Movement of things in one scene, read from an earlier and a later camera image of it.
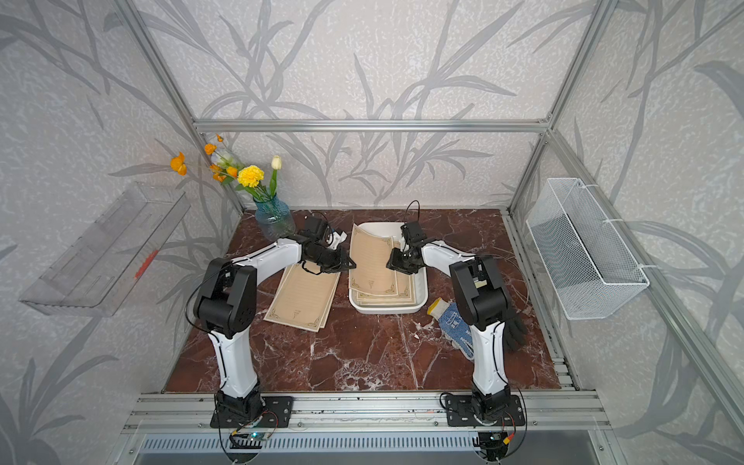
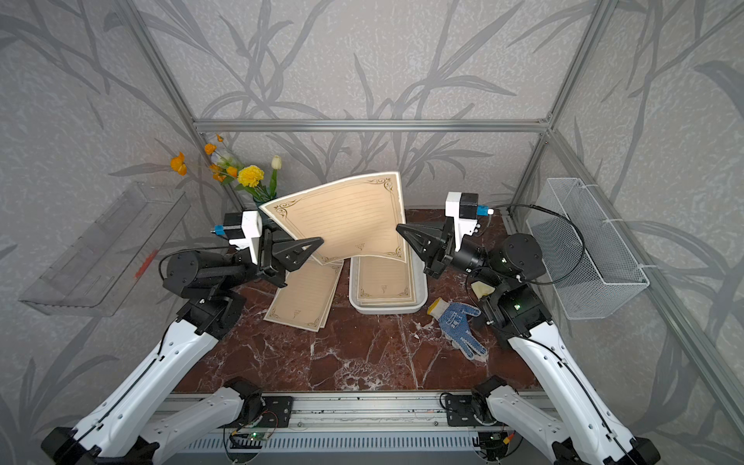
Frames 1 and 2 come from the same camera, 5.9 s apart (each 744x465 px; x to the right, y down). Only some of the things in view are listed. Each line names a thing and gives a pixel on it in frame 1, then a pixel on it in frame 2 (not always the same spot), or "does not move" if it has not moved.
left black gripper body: [331, 261] → [261, 271]
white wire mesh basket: [592, 264] does not move
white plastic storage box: [392, 230] does not move
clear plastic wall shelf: [99, 270] does not move
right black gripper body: [400, 261] → [473, 262]
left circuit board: [248, 440] does not move
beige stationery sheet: [303, 299] does not move
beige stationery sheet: [369, 257] → [357, 216]
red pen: [146, 264] does not move
